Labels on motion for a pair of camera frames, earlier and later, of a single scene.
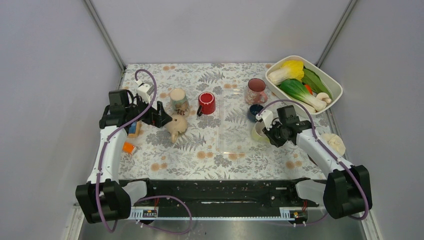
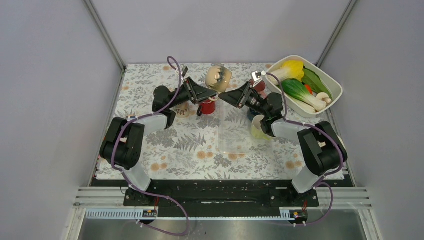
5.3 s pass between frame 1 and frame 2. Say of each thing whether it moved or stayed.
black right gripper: moved
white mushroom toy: stayed
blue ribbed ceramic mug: stayed
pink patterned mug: stayed
